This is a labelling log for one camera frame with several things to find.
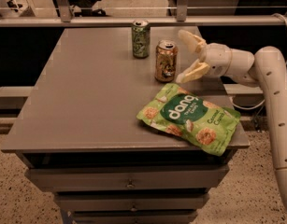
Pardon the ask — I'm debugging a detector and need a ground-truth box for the grey drawer cabinet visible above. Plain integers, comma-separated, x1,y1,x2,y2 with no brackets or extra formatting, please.
1,26,251,224

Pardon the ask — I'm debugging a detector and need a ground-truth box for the green soda can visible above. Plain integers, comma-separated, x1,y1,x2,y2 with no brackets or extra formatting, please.
131,20,151,58

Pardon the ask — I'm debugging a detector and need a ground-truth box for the orange soda can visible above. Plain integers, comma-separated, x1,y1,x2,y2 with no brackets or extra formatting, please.
155,40,178,82

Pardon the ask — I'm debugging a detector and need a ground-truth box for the white cable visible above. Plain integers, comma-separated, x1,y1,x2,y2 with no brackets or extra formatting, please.
231,13,287,112

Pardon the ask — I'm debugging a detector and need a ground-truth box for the green dang chips bag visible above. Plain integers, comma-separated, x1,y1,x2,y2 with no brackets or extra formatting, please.
136,83,240,156

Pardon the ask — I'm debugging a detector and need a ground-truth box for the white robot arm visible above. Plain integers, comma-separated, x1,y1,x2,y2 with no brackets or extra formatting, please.
177,30,287,210

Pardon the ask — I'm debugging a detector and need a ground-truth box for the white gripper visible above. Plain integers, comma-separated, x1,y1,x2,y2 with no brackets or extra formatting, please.
176,30,232,83

